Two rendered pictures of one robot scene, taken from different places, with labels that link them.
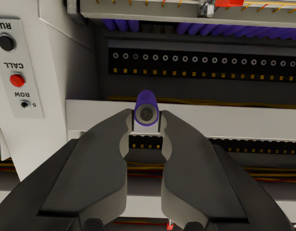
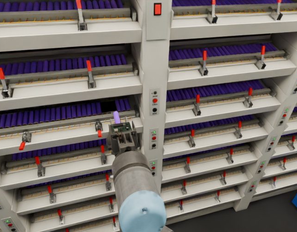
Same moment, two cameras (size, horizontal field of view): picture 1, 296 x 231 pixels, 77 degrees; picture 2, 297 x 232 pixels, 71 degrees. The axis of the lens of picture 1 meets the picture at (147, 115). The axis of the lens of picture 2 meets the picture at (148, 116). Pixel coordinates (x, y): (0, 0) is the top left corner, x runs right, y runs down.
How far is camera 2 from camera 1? 0.66 m
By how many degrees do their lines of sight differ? 63
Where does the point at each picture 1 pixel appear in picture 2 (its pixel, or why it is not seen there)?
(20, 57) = (152, 107)
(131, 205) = (112, 38)
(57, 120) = (145, 88)
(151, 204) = (100, 40)
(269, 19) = (75, 122)
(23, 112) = (156, 89)
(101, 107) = (129, 93)
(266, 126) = (61, 97)
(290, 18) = (67, 124)
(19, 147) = (162, 73)
